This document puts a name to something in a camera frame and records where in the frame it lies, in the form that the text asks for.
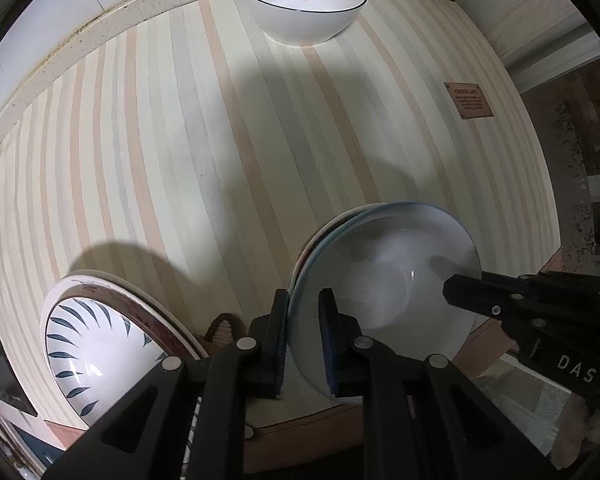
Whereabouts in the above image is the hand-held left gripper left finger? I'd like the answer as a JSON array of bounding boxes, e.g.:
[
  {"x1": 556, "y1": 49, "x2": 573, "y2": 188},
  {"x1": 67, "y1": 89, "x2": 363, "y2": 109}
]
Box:
[{"x1": 42, "y1": 287, "x2": 291, "y2": 480}]

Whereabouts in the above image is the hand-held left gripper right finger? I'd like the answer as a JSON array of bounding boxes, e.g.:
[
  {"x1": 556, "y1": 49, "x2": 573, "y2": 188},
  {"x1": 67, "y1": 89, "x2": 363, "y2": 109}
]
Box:
[{"x1": 317, "y1": 287, "x2": 556, "y2": 480}]

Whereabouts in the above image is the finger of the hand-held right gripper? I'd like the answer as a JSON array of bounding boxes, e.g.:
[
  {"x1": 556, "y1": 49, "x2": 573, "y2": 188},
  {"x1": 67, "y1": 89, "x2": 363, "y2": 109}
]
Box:
[{"x1": 442, "y1": 270, "x2": 520, "y2": 319}]

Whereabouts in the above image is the pale blue plate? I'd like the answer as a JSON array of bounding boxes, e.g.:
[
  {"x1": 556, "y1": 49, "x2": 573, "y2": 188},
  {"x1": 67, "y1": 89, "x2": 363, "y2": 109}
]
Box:
[{"x1": 288, "y1": 202, "x2": 482, "y2": 398}]

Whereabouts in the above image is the white plate with blue leaves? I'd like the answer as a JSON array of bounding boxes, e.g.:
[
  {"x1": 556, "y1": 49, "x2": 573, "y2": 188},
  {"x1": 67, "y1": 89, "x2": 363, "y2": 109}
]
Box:
[{"x1": 44, "y1": 291, "x2": 203, "y2": 461}]

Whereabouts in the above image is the brown tablecloth label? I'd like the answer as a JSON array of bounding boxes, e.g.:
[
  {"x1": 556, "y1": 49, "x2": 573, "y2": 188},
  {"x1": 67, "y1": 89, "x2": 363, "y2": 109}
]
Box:
[{"x1": 443, "y1": 81, "x2": 495, "y2": 120}]

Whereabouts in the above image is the striped tablecloth with cat print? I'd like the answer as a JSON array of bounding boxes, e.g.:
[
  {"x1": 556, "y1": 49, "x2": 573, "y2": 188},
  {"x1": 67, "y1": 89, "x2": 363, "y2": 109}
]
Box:
[{"x1": 0, "y1": 0, "x2": 563, "y2": 476}]

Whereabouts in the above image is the white bowl with dark rim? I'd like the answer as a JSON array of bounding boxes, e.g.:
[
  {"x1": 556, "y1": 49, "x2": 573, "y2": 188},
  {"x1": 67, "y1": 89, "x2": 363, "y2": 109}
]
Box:
[{"x1": 241, "y1": 0, "x2": 369, "y2": 46}]

